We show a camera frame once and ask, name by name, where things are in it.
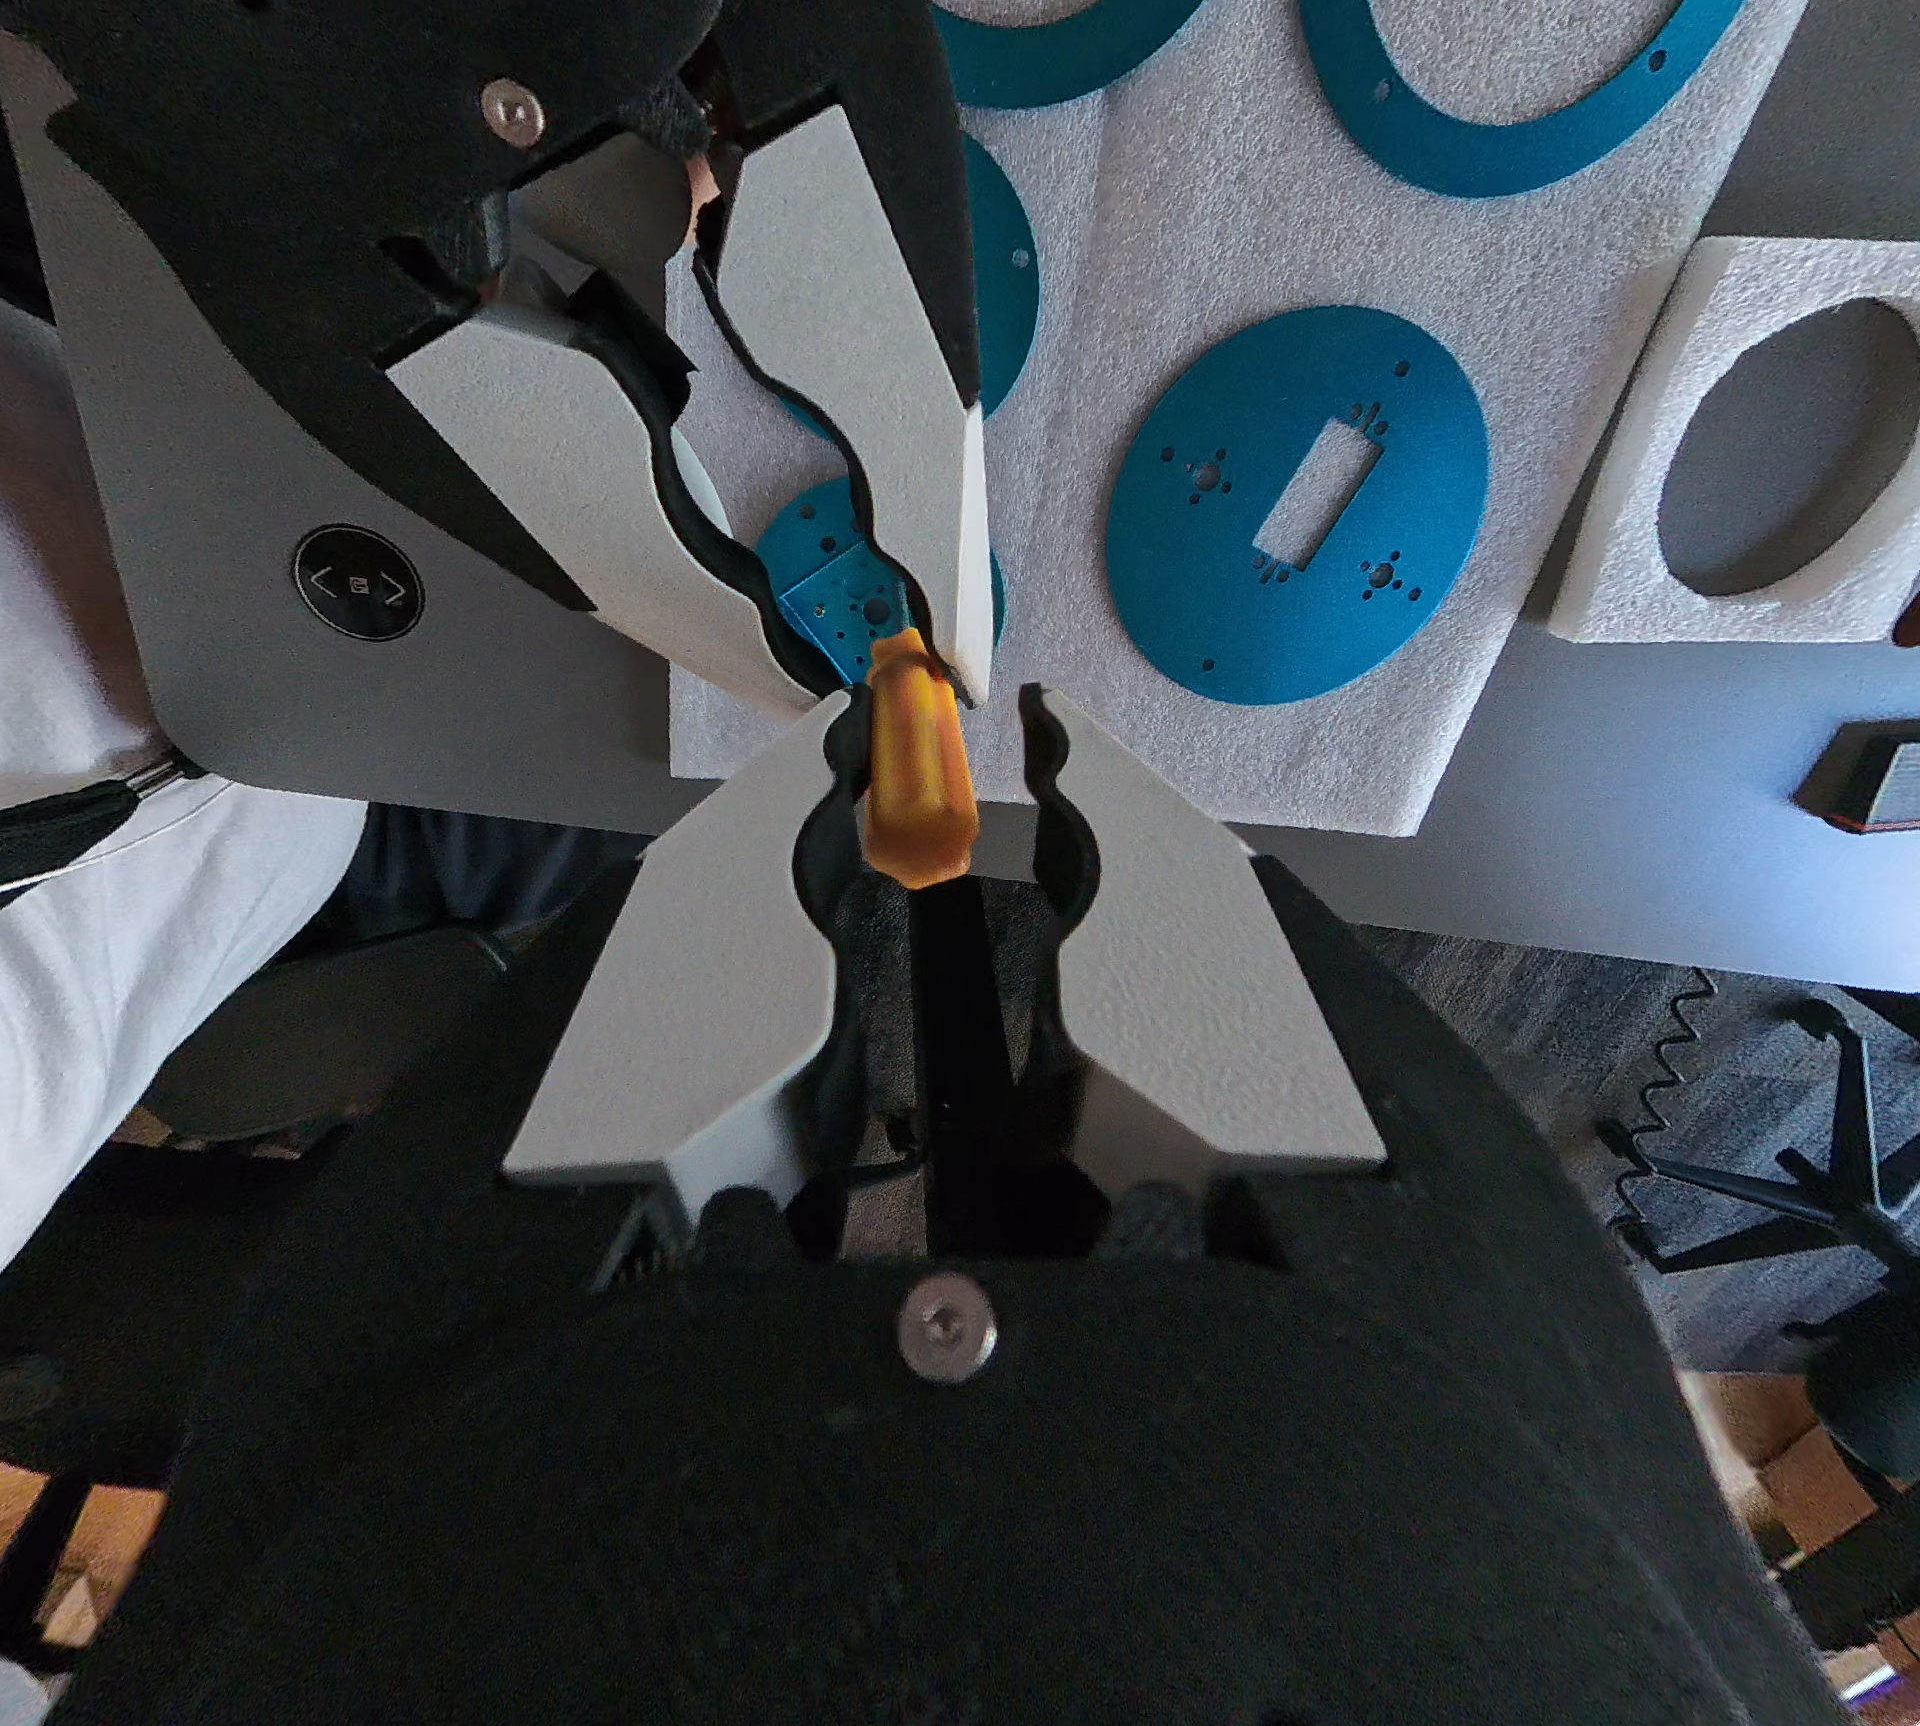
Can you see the white foam sheet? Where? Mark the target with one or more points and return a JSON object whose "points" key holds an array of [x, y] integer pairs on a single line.
{"points": [[1142, 210]]}

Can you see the blue metal bracket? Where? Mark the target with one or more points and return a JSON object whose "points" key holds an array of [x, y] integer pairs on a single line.
{"points": [[833, 601]]}

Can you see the small blue plain disc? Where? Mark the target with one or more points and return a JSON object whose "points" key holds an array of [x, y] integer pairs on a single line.
{"points": [[998, 273]]}

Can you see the black saddle stool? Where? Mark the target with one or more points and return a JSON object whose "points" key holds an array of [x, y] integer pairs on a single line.
{"points": [[1859, 1202]]}

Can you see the grey desk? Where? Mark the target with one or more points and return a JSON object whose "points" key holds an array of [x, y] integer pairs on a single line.
{"points": [[225, 558]]}

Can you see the person's left hand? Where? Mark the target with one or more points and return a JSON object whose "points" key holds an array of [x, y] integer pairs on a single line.
{"points": [[703, 180]]}

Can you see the blue disc with rectangular cutout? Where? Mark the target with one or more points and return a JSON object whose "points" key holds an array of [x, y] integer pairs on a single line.
{"points": [[1185, 616]]}

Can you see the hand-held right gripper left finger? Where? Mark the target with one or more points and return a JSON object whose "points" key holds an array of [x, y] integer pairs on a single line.
{"points": [[690, 1007]]}

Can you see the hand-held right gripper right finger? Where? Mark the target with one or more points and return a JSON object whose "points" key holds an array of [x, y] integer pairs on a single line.
{"points": [[1216, 1007]]}

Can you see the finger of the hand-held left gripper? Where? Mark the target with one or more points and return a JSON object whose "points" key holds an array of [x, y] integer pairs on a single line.
{"points": [[555, 452], [856, 286]]}

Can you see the small black box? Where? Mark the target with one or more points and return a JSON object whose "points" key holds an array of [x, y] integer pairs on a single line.
{"points": [[1876, 780]]}

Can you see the white foam block with hole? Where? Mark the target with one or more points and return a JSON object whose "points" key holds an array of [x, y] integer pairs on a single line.
{"points": [[1621, 558]]}

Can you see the round black desk control button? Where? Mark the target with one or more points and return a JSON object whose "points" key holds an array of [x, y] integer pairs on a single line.
{"points": [[356, 584]]}

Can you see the small blue perforated disc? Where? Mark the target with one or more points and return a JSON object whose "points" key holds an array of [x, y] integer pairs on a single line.
{"points": [[795, 527]]}

